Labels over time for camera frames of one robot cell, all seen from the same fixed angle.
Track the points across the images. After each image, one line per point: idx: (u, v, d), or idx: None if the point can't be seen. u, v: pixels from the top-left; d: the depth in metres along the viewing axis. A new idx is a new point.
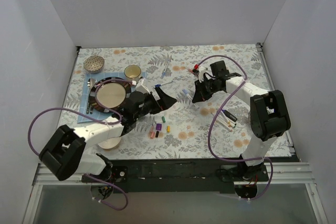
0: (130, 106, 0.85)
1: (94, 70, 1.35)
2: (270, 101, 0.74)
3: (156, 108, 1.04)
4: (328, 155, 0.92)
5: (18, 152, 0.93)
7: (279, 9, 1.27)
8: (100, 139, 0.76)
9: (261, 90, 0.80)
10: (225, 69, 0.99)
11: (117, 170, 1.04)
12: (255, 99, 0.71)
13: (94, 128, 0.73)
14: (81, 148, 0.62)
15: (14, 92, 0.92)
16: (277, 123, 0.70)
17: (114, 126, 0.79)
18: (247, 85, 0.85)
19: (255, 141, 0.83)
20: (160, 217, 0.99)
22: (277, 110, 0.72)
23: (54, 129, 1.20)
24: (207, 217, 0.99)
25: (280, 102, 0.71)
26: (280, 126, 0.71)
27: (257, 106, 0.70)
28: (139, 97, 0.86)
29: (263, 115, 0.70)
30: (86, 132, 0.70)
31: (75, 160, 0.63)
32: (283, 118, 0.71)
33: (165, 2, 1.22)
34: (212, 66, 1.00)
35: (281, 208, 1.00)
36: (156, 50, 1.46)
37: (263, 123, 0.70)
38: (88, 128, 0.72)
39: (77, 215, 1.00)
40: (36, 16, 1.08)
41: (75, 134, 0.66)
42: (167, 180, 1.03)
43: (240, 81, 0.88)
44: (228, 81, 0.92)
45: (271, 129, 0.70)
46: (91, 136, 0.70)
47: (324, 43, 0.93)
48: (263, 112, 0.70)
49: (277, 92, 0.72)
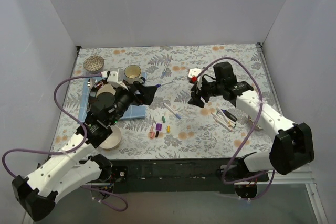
0: (98, 112, 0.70)
1: (94, 69, 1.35)
2: (293, 133, 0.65)
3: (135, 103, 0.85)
4: (328, 155, 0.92)
5: (18, 152, 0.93)
7: (279, 9, 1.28)
8: (66, 169, 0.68)
9: (283, 118, 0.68)
10: (231, 75, 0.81)
11: (117, 170, 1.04)
12: (280, 137, 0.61)
13: (52, 166, 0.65)
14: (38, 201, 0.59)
15: (14, 92, 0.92)
16: (301, 160, 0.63)
17: (76, 151, 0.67)
18: (266, 111, 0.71)
19: (263, 158, 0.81)
20: (161, 217, 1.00)
22: (302, 145, 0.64)
23: (54, 130, 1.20)
24: (207, 217, 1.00)
25: (307, 138, 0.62)
26: (303, 163, 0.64)
27: (283, 147, 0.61)
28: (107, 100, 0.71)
29: (289, 155, 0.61)
30: (43, 177, 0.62)
31: (41, 207, 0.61)
32: (308, 155, 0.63)
33: (165, 2, 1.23)
34: (219, 68, 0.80)
35: (281, 208, 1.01)
36: (156, 50, 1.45)
37: (287, 163, 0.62)
38: (44, 170, 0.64)
39: (77, 215, 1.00)
40: (36, 17, 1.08)
41: (28, 185, 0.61)
42: (168, 180, 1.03)
43: (258, 102, 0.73)
44: (239, 97, 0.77)
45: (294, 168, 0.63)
46: (47, 180, 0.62)
47: (323, 43, 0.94)
48: (289, 151, 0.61)
49: (304, 126, 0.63)
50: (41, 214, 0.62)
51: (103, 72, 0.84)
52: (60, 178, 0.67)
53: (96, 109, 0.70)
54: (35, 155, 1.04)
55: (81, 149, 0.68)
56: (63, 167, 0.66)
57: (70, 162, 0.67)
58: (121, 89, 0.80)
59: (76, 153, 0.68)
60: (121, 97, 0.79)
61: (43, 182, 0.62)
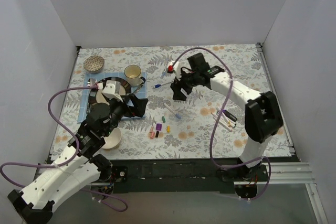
0: (94, 123, 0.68)
1: (94, 70, 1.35)
2: (261, 103, 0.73)
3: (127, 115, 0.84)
4: (328, 155, 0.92)
5: (18, 152, 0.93)
7: (279, 9, 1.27)
8: (62, 180, 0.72)
9: (252, 92, 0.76)
10: (203, 61, 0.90)
11: (117, 170, 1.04)
12: (250, 105, 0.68)
13: (45, 180, 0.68)
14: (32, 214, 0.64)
15: (14, 92, 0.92)
16: (272, 124, 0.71)
17: (68, 165, 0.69)
18: (236, 87, 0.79)
19: (252, 145, 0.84)
20: (161, 217, 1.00)
22: (271, 113, 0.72)
23: (54, 130, 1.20)
24: (207, 217, 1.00)
25: (274, 105, 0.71)
26: (275, 127, 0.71)
27: (255, 112, 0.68)
28: (102, 112, 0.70)
29: (262, 120, 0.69)
30: (36, 192, 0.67)
31: (37, 217, 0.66)
32: (277, 119, 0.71)
33: (165, 2, 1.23)
34: (192, 59, 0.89)
35: (280, 207, 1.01)
36: (156, 50, 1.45)
37: (261, 129, 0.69)
38: (38, 184, 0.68)
39: (77, 215, 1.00)
40: (36, 17, 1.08)
41: (22, 199, 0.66)
42: (167, 180, 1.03)
43: (228, 81, 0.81)
44: (212, 79, 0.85)
45: (268, 132, 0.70)
46: (40, 194, 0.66)
47: (324, 43, 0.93)
48: (260, 116, 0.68)
49: (268, 93, 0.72)
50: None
51: (99, 85, 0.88)
52: (55, 189, 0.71)
53: (91, 119, 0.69)
54: (35, 155, 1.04)
55: (73, 161, 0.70)
56: (56, 180, 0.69)
57: (63, 174, 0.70)
58: (115, 102, 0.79)
59: (68, 167, 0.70)
60: (114, 108, 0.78)
61: (36, 196, 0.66)
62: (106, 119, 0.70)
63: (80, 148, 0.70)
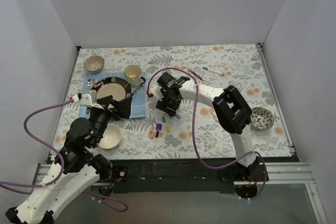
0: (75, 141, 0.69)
1: (94, 70, 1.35)
2: (227, 97, 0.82)
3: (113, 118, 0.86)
4: (328, 155, 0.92)
5: (18, 152, 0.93)
7: (279, 9, 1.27)
8: (53, 195, 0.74)
9: (216, 90, 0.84)
10: (172, 78, 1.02)
11: (117, 169, 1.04)
12: (217, 103, 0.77)
13: (37, 198, 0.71)
14: None
15: (14, 92, 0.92)
16: (241, 114, 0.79)
17: (56, 182, 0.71)
18: (201, 88, 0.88)
19: (237, 140, 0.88)
20: (161, 217, 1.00)
22: (238, 104, 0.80)
23: (54, 130, 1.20)
24: (207, 217, 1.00)
25: (237, 96, 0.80)
26: (245, 116, 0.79)
27: (221, 107, 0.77)
28: (81, 130, 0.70)
29: (230, 113, 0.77)
30: (29, 210, 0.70)
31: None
32: (245, 108, 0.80)
33: (165, 2, 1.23)
34: (160, 80, 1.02)
35: (280, 208, 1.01)
36: (156, 50, 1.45)
37: (232, 121, 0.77)
38: (30, 203, 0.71)
39: (78, 215, 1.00)
40: (37, 17, 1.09)
41: (18, 217, 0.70)
42: (167, 180, 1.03)
43: (193, 85, 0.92)
44: (181, 88, 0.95)
45: (240, 123, 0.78)
46: (32, 212, 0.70)
47: (324, 43, 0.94)
48: (226, 109, 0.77)
49: (230, 87, 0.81)
50: None
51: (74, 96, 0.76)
52: (48, 204, 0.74)
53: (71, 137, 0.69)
54: (34, 155, 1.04)
55: (61, 179, 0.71)
56: (48, 196, 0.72)
57: (53, 191, 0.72)
58: (96, 110, 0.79)
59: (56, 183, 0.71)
60: (97, 117, 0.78)
61: (29, 215, 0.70)
62: (86, 136, 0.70)
63: (65, 164, 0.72)
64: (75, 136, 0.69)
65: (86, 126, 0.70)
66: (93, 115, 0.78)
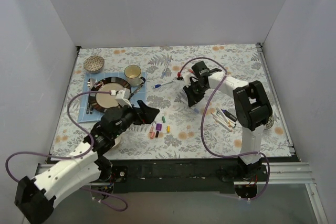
0: (107, 125, 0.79)
1: (94, 70, 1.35)
2: (251, 92, 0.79)
3: (136, 120, 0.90)
4: (328, 155, 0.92)
5: (18, 152, 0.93)
7: (279, 9, 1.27)
8: (72, 173, 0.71)
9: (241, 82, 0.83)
10: (206, 68, 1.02)
11: (117, 170, 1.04)
12: (238, 92, 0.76)
13: (59, 170, 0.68)
14: (42, 202, 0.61)
15: (14, 92, 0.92)
16: (261, 110, 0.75)
17: (83, 158, 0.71)
18: (228, 79, 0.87)
19: (247, 138, 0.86)
20: (161, 217, 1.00)
22: (259, 99, 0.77)
23: (54, 130, 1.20)
24: (207, 217, 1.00)
25: (261, 91, 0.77)
26: (264, 114, 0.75)
27: (240, 97, 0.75)
28: (114, 115, 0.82)
29: (248, 105, 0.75)
30: (50, 179, 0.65)
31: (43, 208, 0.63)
32: (266, 106, 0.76)
33: (165, 2, 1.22)
34: (196, 67, 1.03)
35: (280, 208, 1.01)
36: (156, 50, 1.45)
37: (248, 113, 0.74)
38: (52, 172, 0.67)
39: (77, 215, 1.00)
40: (37, 16, 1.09)
41: (35, 186, 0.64)
42: (167, 180, 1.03)
43: (221, 75, 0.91)
44: (209, 77, 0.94)
45: (256, 118, 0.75)
46: (53, 182, 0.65)
47: (324, 43, 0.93)
48: (246, 102, 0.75)
49: (255, 82, 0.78)
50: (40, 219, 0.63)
51: (112, 92, 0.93)
52: (65, 181, 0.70)
53: (105, 121, 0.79)
54: (34, 155, 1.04)
55: (88, 156, 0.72)
56: (69, 172, 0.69)
57: (76, 167, 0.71)
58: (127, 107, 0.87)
59: (83, 160, 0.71)
60: (126, 114, 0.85)
61: (49, 183, 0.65)
62: (117, 121, 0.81)
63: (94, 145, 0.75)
64: (109, 120, 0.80)
65: (119, 113, 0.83)
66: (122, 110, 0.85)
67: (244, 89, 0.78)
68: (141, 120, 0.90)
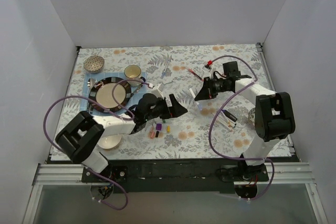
0: (143, 107, 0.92)
1: (94, 69, 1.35)
2: (276, 103, 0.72)
3: (166, 114, 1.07)
4: (328, 155, 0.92)
5: (18, 152, 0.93)
7: (279, 9, 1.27)
8: (113, 130, 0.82)
9: (268, 91, 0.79)
10: (236, 70, 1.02)
11: (117, 169, 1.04)
12: (260, 99, 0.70)
13: (111, 120, 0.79)
14: (99, 134, 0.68)
15: (13, 92, 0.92)
16: (282, 124, 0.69)
17: (127, 121, 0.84)
18: (255, 86, 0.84)
19: (256, 143, 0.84)
20: (160, 218, 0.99)
22: (283, 112, 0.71)
23: (54, 130, 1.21)
24: (207, 217, 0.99)
25: (286, 104, 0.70)
26: (285, 127, 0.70)
27: (262, 105, 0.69)
28: (151, 99, 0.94)
29: (269, 117, 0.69)
30: (104, 120, 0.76)
31: (90, 146, 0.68)
32: (289, 120, 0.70)
33: (165, 2, 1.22)
34: (226, 66, 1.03)
35: (281, 208, 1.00)
36: (156, 50, 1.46)
37: (266, 123, 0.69)
38: (106, 118, 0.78)
39: (77, 215, 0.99)
40: (36, 17, 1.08)
41: (93, 120, 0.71)
42: (168, 180, 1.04)
43: (250, 82, 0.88)
44: (237, 81, 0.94)
45: (274, 131, 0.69)
46: (107, 124, 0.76)
47: (324, 42, 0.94)
48: (268, 113, 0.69)
49: (284, 94, 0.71)
50: (84, 152, 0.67)
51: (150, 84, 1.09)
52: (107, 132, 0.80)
53: (143, 104, 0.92)
54: (34, 155, 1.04)
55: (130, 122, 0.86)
56: (115, 126, 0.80)
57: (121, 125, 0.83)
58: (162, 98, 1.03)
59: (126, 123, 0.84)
60: (158, 105, 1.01)
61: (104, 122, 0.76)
62: (153, 105, 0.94)
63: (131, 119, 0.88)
64: (146, 103, 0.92)
65: (154, 98, 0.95)
66: (158, 99, 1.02)
67: (269, 98, 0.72)
68: (170, 114, 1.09)
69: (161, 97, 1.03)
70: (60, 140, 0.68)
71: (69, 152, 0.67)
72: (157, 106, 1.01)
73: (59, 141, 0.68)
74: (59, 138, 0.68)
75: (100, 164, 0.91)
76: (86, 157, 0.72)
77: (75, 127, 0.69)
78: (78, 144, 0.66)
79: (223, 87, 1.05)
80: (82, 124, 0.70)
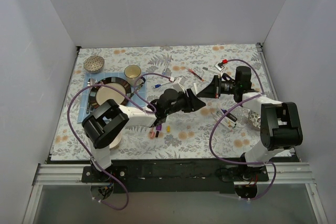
0: (163, 102, 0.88)
1: (94, 69, 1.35)
2: (282, 113, 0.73)
3: (187, 107, 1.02)
4: (328, 155, 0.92)
5: (19, 152, 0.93)
7: (279, 9, 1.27)
8: (134, 122, 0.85)
9: (273, 101, 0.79)
10: (248, 81, 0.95)
11: (117, 169, 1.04)
12: (265, 106, 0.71)
13: (135, 110, 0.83)
14: (124, 122, 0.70)
15: (14, 92, 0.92)
16: (288, 132, 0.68)
17: (149, 114, 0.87)
18: (262, 97, 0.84)
19: (259, 148, 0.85)
20: (161, 218, 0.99)
22: (289, 121, 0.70)
23: (54, 130, 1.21)
24: (207, 217, 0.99)
25: (293, 113, 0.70)
26: (291, 136, 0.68)
27: (267, 112, 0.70)
28: (172, 95, 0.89)
29: (274, 125, 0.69)
30: (128, 111, 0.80)
31: (114, 134, 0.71)
32: (295, 131, 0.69)
33: (165, 2, 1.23)
34: (240, 71, 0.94)
35: (281, 208, 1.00)
36: (156, 50, 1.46)
37: (271, 130, 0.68)
38: (130, 108, 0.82)
39: (77, 215, 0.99)
40: (36, 17, 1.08)
41: (118, 109, 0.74)
42: (168, 180, 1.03)
43: (255, 94, 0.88)
44: (245, 94, 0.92)
45: (279, 140, 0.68)
46: (131, 115, 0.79)
47: (324, 43, 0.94)
48: (273, 121, 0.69)
49: (291, 104, 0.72)
50: (108, 139, 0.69)
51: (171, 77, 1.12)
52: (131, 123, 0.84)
53: (163, 100, 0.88)
54: (34, 155, 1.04)
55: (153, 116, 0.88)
56: (138, 118, 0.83)
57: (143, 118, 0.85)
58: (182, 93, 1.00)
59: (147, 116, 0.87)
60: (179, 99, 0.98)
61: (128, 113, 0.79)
62: (173, 102, 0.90)
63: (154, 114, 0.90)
64: (166, 99, 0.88)
65: (176, 94, 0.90)
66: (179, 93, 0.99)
67: (275, 108, 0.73)
68: (191, 108, 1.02)
69: (182, 91, 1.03)
70: (85, 125, 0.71)
71: (93, 138, 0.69)
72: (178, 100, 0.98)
73: (84, 126, 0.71)
74: (84, 124, 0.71)
75: (106, 161, 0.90)
76: (107, 145, 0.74)
77: (102, 114, 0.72)
78: (103, 130, 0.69)
79: (232, 91, 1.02)
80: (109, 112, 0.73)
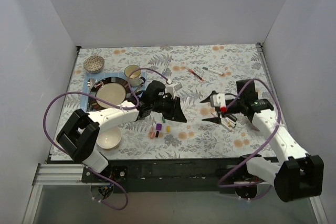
0: (150, 91, 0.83)
1: (94, 70, 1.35)
2: (303, 163, 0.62)
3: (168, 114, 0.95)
4: (328, 155, 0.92)
5: (18, 152, 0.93)
7: (279, 9, 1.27)
8: (114, 123, 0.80)
9: (296, 148, 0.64)
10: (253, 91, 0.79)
11: (117, 170, 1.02)
12: (289, 165, 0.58)
13: (110, 113, 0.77)
14: (95, 132, 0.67)
15: (13, 93, 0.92)
16: (307, 191, 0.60)
17: (128, 111, 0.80)
18: (281, 135, 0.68)
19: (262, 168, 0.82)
20: (160, 218, 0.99)
22: (311, 179, 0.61)
23: (54, 130, 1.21)
24: (207, 217, 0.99)
25: (317, 170, 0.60)
26: (309, 195, 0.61)
27: (291, 172, 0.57)
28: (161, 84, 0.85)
29: (296, 184, 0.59)
30: (101, 117, 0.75)
31: (90, 144, 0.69)
32: (314, 188, 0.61)
33: (165, 1, 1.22)
34: (241, 83, 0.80)
35: (281, 208, 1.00)
36: (156, 50, 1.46)
37: (291, 193, 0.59)
38: (103, 112, 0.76)
39: (77, 215, 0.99)
40: (36, 17, 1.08)
41: (88, 118, 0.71)
42: (167, 180, 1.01)
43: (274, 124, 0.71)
44: (257, 114, 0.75)
45: (296, 200, 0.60)
46: (104, 120, 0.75)
47: (324, 42, 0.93)
48: (296, 181, 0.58)
49: (316, 158, 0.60)
50: (84, 150, 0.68)
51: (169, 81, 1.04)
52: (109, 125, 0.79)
53: (150, 89, 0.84)
54: (34, 155, 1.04)
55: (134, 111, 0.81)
56: (115, 119, 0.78)
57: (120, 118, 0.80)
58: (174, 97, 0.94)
59: (128, 113, 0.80)
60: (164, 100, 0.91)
61: (101, 119, 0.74)
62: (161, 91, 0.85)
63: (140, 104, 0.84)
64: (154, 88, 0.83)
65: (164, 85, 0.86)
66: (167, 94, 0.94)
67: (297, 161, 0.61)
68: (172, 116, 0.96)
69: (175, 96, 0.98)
70: (60, 141, 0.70)
71: (70, 153, 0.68)
72: (163, 100, 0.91)
73: (60, 142, 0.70)
74: (59, 140, 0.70)
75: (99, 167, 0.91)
76: (89, 154, 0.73)
77: (73, 126, 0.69)
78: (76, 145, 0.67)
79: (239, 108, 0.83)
80: (78, 123, 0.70)
